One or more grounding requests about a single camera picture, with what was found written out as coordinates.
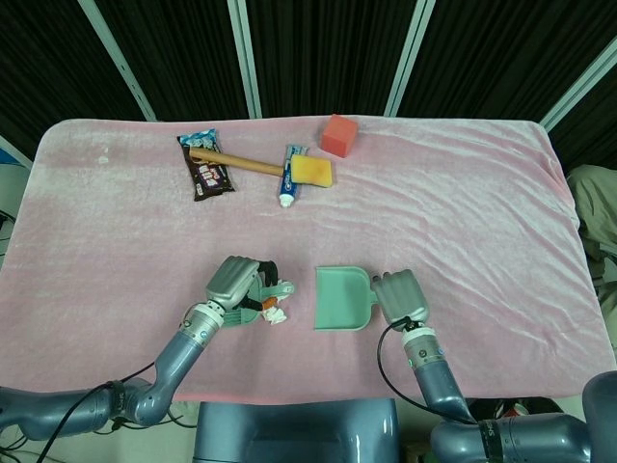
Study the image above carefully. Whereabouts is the green hand broom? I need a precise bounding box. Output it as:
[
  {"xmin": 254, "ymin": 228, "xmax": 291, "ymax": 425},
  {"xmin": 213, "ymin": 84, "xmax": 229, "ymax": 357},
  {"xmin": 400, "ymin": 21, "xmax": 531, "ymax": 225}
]
[{"xmin": 219, "ymin": 281, "xmax": 297, "ymax": 330}]

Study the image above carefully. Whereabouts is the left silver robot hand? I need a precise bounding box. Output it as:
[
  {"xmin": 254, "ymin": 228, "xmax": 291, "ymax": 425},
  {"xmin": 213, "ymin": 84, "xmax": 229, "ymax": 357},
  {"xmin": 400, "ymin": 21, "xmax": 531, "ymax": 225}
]
[{"xmin": 205, "ymin": 255, "xmax": 282, "ymax": 313}]

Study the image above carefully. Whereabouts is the black pleated curtain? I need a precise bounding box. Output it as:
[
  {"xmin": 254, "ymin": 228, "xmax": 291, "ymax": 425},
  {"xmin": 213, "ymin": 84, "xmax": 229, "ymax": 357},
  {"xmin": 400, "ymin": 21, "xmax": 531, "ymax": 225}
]
[{"xmin": 0, "ymin": 0, "xmax": 617, "ymax": 170}]

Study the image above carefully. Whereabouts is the wooden rolling stick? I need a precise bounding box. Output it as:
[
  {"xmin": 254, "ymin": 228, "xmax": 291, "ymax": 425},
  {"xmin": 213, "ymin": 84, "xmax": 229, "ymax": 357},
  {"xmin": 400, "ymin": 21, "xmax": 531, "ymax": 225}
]
[{"xmin": 188, "ymin": 147, "xmax": 289, "ymax": 178}]

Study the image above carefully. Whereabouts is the red paper cup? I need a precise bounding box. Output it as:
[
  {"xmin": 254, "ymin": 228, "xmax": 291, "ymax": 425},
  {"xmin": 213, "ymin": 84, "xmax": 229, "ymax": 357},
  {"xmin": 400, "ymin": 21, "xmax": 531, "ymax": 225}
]
[{"xmin": 495, "ymin": 398, "xmax": 531, "ymax": 420}]

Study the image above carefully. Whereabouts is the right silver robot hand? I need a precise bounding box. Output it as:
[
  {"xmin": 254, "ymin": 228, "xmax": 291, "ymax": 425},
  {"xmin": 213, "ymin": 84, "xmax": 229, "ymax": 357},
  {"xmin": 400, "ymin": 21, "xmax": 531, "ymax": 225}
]
[{"xmin": 370, "ymin": 269, "xmax": 430, "ymax": 330}]

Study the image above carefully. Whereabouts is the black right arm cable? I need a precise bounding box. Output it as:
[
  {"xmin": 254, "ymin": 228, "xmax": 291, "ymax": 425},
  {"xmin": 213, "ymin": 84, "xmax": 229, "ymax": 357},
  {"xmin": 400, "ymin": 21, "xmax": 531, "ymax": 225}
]
[{"xmin": 377, "ymin": 315, "xmax": 483, "ymax": 426}]

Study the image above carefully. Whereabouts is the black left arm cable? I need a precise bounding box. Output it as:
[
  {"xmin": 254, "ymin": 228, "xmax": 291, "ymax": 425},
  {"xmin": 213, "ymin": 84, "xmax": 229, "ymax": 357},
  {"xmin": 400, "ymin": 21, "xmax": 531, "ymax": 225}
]
[{"xmin": 28, "ymin": 361, "xmax": 163, "ymax": 463}]

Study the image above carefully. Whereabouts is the red foam cube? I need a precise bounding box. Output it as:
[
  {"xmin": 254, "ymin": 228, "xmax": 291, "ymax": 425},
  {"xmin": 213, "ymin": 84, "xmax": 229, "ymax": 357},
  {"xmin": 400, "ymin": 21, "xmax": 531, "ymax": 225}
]
[{"xmin": 320, "ymin": 113, "xmax": 360, "ymax": 159}]

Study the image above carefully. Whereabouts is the blue white toothpaste tube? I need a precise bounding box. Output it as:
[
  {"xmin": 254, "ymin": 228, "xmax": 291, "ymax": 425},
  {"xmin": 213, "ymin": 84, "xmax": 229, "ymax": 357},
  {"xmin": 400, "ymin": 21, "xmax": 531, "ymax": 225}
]
[{"xmin": 278, "ymin": 144, "xmax": 309, "ymax": 209}]

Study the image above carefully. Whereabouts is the white partition frame post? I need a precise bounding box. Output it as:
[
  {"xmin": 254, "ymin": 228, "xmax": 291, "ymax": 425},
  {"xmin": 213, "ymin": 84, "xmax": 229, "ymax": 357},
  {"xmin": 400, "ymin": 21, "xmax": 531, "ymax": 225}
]
[
  {"xmin": 78, "ymin": 0, "xmax": 158, "ymax": 122},
  {"xmin": 538, "ymin": 36, "xmax": 617, "ymax": 131},
  {"xmin": 384, "ymin": 0, "xmax": 437, "ymax": 118},
  {"xmin": 228, "ymin": 0, "xmax": 264, "ymax": 120},
  {"xmin": 0, "ymin": 134, "xmax": 34, "ymax": 168}
]

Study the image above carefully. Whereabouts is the dark brown snack packet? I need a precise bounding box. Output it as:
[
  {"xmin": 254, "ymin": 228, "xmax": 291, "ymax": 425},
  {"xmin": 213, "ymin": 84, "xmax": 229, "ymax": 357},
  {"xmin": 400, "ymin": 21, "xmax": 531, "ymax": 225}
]
[{"xmin": 176, "ymin": 127, "xmax": 238, "ymax": 203}]

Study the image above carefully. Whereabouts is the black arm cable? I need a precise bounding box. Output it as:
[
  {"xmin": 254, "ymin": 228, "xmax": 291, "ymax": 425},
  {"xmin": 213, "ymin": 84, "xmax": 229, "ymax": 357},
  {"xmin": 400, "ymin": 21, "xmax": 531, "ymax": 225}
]
[
  {"xmin": 28, "ymin": 361, "xmax": 163, "ymax": 463},
  {"xmin": 377, "ymin": 315, "xmax": 483, "ymax": 426}
]

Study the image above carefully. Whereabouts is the green dustpan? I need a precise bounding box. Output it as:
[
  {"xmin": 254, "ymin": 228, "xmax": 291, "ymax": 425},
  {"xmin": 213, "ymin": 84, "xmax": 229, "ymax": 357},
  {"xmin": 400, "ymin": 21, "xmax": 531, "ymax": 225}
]
[{"xmin": 313, "ymin": 265, "xmax": 382, "ymax": 334}]

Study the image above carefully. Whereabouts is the yellow sponge with green pad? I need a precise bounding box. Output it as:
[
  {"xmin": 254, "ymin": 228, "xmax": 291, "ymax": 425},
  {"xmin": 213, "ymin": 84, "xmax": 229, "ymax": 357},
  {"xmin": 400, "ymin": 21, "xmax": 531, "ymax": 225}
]
[{"xmin": 288, "ymin": 153, "xmax": 337, "ymax": 188}]

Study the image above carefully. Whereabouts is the blue-grey robot torso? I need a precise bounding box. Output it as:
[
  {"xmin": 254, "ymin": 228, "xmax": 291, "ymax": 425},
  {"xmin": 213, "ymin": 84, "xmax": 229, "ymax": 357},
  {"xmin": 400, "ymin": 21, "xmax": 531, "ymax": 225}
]
[{"xmin": 192, "ymin": 398, "xmax": 401, "ymax": 463}]

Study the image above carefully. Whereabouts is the pink plush table blanket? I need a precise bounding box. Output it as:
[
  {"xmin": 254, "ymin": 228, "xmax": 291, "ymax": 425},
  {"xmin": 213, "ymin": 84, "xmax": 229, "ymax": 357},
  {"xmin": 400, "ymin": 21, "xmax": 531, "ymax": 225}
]
[{"xmin": 0, "ymin": 117, "xmax": 604, "ymax": 405}]

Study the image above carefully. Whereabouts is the beige cloth bundle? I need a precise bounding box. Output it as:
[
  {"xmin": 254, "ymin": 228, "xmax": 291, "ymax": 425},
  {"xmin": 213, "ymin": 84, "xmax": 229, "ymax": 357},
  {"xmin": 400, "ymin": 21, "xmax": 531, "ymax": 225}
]
[{"xmin": 568, "ymin": 164, "xmax": 617, "ymax": 295}]

